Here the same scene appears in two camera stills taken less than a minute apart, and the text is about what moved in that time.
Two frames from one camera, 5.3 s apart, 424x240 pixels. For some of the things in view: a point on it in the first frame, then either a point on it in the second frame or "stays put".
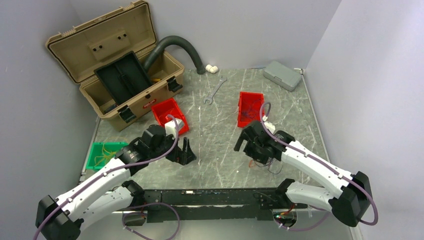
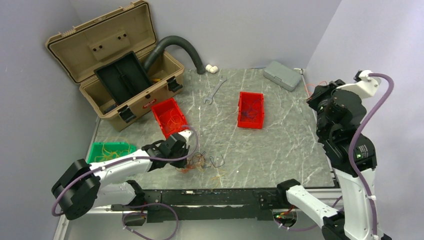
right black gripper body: x=253 y=148 → x=320 y=95
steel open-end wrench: x=210 y=98 stays put
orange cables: x=252 y=163 → x=171 y=122
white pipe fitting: x=212 y=69 stays put
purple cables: x=249 y=111 → x=249 y=110
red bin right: x=250 y=104 stays put
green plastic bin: x=102 y=153 stays put
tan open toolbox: x=81 y=50 stays put
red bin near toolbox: x=171 y=107 stays put
